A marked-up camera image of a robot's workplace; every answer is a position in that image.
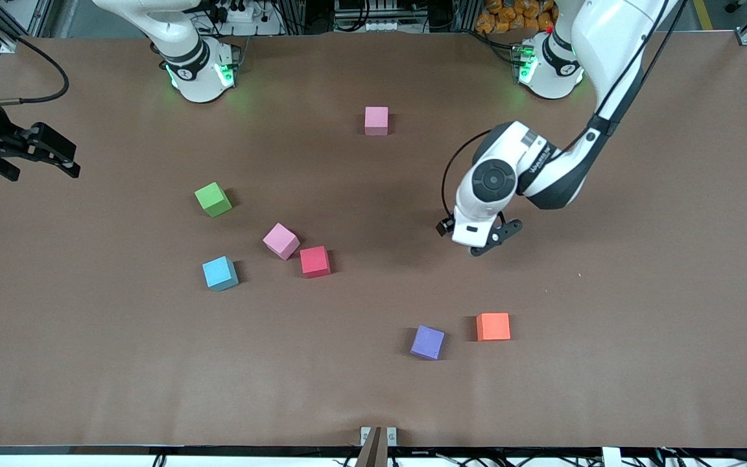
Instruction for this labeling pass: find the orange foam block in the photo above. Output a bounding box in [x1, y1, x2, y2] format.
[476, 313, 512, 342]

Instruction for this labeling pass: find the pink foam block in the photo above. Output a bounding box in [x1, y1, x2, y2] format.
[263, 222, 301, 261]
[364, 106, 390, 136]

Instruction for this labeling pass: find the light purple foam block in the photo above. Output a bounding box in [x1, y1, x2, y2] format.
[410, 325, 445, 361]

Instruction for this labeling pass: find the red foam block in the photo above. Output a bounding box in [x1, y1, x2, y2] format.
[300, 245, 332, 279]

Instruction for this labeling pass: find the green foam block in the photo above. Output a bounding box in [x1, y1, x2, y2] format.
[194, 182, 233, 218]

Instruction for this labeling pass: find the brown table cover sheet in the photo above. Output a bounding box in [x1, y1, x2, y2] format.
[0, 31, 747, 448]

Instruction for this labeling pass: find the blue foam block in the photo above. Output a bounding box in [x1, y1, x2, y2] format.
[202, 256, 239, 292]

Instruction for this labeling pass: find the white power strip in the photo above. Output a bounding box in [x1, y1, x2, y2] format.
[208, 0, 270, 23]
[335, 16, 426, 33]

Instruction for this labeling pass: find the pile of orange objects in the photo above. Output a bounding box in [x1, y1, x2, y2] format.
[477, 0, 556, 33]

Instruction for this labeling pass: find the brown wooden bar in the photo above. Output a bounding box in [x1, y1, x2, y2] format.
[355, 426, 382, 467]

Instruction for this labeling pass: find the small metal table bracket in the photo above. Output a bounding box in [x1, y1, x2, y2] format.
[360, 426, 397, 447]

